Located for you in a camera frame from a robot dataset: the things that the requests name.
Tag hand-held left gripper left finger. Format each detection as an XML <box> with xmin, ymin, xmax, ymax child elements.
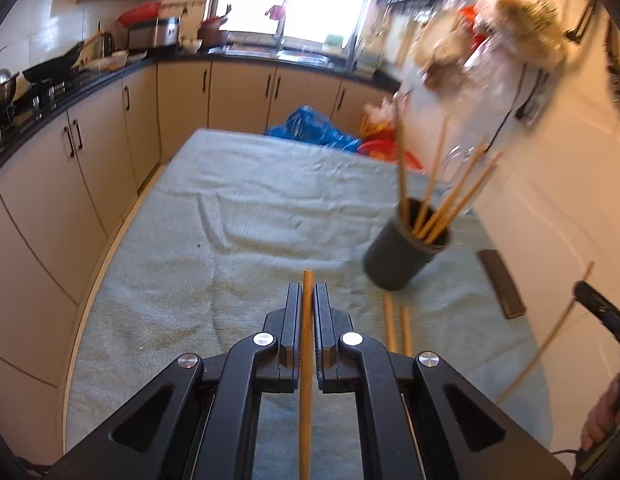
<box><xmin>45</xmin><ymin>282</ymin><xmax>305</xmax><ymax>480</ymax></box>

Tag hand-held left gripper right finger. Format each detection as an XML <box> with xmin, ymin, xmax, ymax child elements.
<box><xmin>314</xmin><ymin>282</ymin><xmax>570</xmax><ymax>480</ymax></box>

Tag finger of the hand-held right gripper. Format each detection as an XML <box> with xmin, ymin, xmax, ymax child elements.
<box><xmin>573</xmin><ymin>280</ymin><xmax>620</xmax><ymax>356</ymax></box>

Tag dark grey chopstick holder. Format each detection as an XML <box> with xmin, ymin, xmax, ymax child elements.
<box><xmin>362</xmin><ymin>197</ymin><xmax>453</xmax><ymax>292</ymax></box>

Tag person's right hand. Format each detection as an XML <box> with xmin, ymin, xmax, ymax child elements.
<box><xmin>581</xmin><ymin>367</ymin><xmax>620</xmax><ymax>452</ymax></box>

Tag black flat case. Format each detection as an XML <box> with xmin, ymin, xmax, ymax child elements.
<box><xmin>477</xmin><ymin>249</ymin><xmax>526</xmax><ymax>320</ymax></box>

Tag pale green table towel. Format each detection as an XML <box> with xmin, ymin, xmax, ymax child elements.
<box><xmin>65</xmin><ymin>129</ymin><xmax>553</xmax><ymax>480</ymax></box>

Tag red plastic basket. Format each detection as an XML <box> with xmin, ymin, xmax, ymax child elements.
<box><xmin>357</xmin><ymin>130</ymin><xmax>425</xmax><ymax>171</ymax></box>

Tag blue plastic bag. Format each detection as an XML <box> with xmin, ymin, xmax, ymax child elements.
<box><xmin>264</xmin><ymin>106</ymin><xmax>363</xmax><ymax>153</ymax></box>

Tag glass beer mug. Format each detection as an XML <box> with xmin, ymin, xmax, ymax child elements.
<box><xmin>440</xmin><ymin>144</ymin><xmax>493</xmax><ymax>206</ymax></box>

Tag red trash bin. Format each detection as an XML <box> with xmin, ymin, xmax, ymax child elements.
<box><xmin>360</xmin><ymin>110</ymin><xmax>395</xmax><ymax>136</ymax></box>

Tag clear hanging plastic bag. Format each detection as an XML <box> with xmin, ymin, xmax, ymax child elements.
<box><xmin>460</xmin><ymin>45</ymin><xmax>525</xmax><ymax>116</ymax></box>

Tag steel sink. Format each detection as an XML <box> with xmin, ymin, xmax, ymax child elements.
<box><xmin>210</xmin><ymin>45</ymin><xmax>335</xmax><ymax>66</ymax></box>

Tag white detergent jug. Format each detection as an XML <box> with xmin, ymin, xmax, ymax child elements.
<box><xmin>355</xmin><ymin>35</ymin><xmax>381</xmax><ymax>68</ymax></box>

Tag beige base cabinets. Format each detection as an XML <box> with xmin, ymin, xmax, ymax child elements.
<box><xmin>0</xmin><ymin>57</ymin><xmax>395</xmax><ymax>461</ymax></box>

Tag beige hanging bag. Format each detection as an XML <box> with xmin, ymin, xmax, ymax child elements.
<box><xmin>420</xmin><ymin>25</ymin><xmax>480</xmax><ymax>106</ymax></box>

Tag large printed plastic bag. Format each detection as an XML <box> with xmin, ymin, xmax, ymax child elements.
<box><xmin>470</xmin><ymin>0</ymin><xmax>570</xmax><ymax>71</ymax></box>

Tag brown utensil pot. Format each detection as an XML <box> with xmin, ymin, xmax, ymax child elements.
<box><xmin>197</xmin><ymin>4</ymin><xmax>233</xmax><ymax>46</ymax></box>

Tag black countertop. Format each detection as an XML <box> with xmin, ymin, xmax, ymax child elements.
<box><xmin>0</xmin><ymin>45</ymin><xmax>401</xmax><ymax>176</ymax></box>

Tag silver rice cooker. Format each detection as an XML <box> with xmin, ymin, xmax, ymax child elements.
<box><xmin>127</xmin><ymin>16</ymin><xmax>181</xmax><ymax>50</ymax></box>

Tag kitchen window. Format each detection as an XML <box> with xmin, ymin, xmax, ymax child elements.
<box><xmin>210</xmin><ymin>0</ymin><xmax>383</xmax><ymax>46</ymax></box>

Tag gas stove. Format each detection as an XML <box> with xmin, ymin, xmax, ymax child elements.
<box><xmin>0</xmin><ymin>67</ymin><xmax>91</xmax><ymax>131</ymax></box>

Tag red colander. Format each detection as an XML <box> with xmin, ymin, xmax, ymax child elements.
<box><xmin>117</xmin><ymin>2</ymin><xmax>162</xmax><ymax>28</ymax></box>

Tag black frying pan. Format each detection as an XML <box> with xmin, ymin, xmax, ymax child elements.
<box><xmin>22</xmin><ymin>35</ymin><xmax>103</xmax><ymax>83</ymax></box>

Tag steel pot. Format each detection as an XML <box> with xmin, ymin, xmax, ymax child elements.
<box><xmin>0</xmin><ymin>69</ymin><xmax>20</xmax><ymax>111</ymax></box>

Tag black power cable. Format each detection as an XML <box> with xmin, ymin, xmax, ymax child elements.
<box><xmin>484</xmin><ymin>70</ymin><xmax>528</xmax><ymax>141</ymax></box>

